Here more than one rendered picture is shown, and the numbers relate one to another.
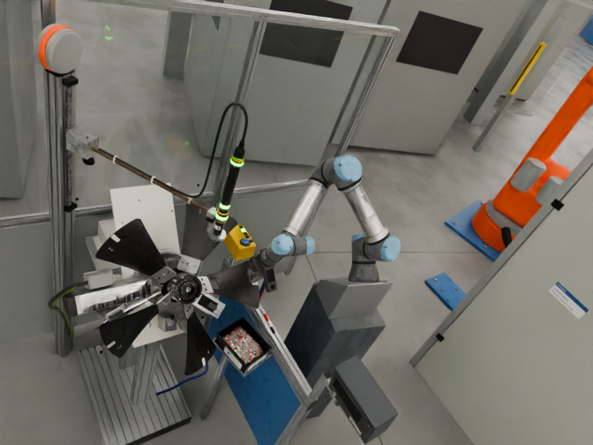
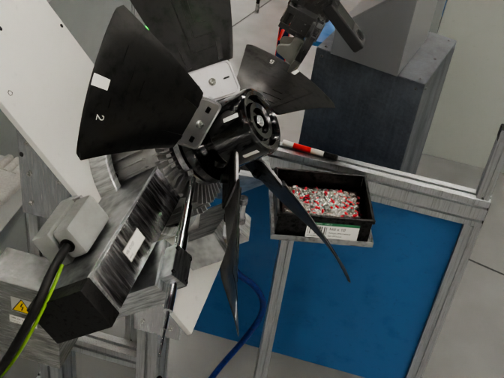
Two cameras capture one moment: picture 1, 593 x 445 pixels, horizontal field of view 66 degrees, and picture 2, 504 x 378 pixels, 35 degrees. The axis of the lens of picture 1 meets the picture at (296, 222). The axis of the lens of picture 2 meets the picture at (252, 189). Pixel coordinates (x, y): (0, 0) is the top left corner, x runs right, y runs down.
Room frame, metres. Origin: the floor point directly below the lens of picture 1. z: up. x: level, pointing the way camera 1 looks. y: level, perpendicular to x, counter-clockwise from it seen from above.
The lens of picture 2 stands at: (0.21, 0.92, 1.97)
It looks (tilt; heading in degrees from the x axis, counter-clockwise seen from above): 38 degrees down; 326
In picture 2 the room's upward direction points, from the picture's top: 9 degrees clockwise
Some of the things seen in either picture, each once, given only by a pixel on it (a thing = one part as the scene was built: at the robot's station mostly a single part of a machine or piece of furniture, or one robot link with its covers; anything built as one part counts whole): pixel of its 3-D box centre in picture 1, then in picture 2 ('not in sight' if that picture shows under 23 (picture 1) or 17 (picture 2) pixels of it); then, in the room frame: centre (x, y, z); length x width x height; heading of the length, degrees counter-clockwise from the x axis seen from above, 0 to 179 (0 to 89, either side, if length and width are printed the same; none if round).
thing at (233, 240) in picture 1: (238, 243); not in sight; (1.73, 0.23, 1.02); 0.16 x 0.10 x 0.11; 47
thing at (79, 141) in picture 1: (81, 142); not in sight; (1.35, 0.88, 1.55); 0.10 x 0.07 x 0.08; 82
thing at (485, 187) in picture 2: (319, 386); (495, 163); (1.17, -0.37, 0.96); 0.03 x 0.03 x 0.20; 47
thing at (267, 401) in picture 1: (247, 365); (283, 271); (1.46, -0.06, 0.45); 0.82 x 0.01 x 0.66; 47
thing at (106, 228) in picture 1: (112, 237); not in sight; (1.52, 0.82, 0.92); 0.17 x 0.16 x 0.11; 47
